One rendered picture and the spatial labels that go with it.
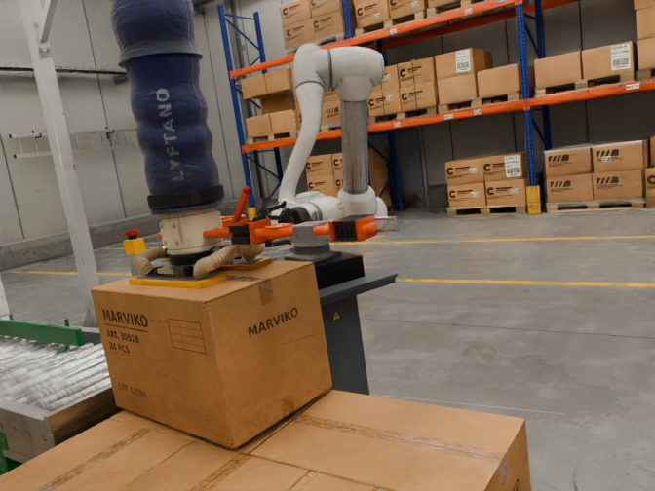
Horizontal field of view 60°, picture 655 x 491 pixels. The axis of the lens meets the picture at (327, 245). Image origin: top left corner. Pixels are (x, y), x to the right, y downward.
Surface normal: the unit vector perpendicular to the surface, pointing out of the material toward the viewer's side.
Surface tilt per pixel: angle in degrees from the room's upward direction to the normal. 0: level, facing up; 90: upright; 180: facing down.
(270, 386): 90
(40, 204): 90
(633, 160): 88
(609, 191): 90
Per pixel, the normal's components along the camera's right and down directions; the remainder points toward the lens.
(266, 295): 0.76, 0.00
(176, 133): 0.21, -0.22
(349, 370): 0.57, 0.06
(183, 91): 0.62, -0.19
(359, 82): 0.13, 0.60
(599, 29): -0.56, 0.22
